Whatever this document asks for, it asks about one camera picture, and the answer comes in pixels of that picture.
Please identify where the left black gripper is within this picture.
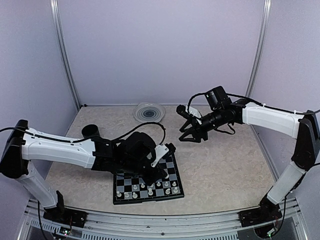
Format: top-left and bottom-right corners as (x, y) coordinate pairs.
(120, 158), (168, 187)

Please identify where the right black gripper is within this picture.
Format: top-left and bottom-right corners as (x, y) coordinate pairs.
(179, 107), (227, 143)

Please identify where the white bishop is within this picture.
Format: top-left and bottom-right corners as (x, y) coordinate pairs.
(132, 192), (138, 199)

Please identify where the black white chess board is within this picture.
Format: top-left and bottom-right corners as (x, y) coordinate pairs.
(113, 153), (185, 205)

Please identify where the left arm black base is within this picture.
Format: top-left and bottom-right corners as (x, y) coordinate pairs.
(43, 190), (88, 228)

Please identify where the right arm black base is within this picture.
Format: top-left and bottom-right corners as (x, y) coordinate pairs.
(238, 198), (283, 228)

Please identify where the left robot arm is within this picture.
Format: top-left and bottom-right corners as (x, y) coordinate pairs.
(0, 119), (169, 223)

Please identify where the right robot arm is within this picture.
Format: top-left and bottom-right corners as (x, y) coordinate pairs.
(176, 86), (320, 222)

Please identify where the black plastic cup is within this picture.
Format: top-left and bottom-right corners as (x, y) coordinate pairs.
(81, 124), (101, 138)

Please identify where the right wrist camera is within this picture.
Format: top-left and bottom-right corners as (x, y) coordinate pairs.
(176, 104), (202, 124)

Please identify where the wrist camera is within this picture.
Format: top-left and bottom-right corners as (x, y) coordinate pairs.
(150, 143), (176, 168)
(176, 104), (202, 124)

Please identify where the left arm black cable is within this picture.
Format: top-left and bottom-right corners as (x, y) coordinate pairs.
(112, 121), (168, 146)

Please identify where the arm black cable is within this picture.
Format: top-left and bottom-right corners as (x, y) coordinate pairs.
(112, 121), (168, 146)
(186, 92), (320, 118)

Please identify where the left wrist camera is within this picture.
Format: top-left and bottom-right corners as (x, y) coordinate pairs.
(150, 143), (176, 168)

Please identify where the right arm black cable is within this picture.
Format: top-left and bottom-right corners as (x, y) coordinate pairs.
(186, 92), (320, 118)

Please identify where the front aluminium rail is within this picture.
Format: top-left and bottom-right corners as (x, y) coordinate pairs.
(17, 197), (308, 240)

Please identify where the right aluminium frame post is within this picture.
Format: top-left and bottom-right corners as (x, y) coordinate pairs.
(244, 0), (272, 98)

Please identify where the aluminium frame post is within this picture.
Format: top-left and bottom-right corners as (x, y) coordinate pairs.
(244, 0), (272, 98)
(50, 0), (82, 111)

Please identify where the left aluminium frame post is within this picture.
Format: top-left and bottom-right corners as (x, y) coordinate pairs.
(50, 0), (82, 111)

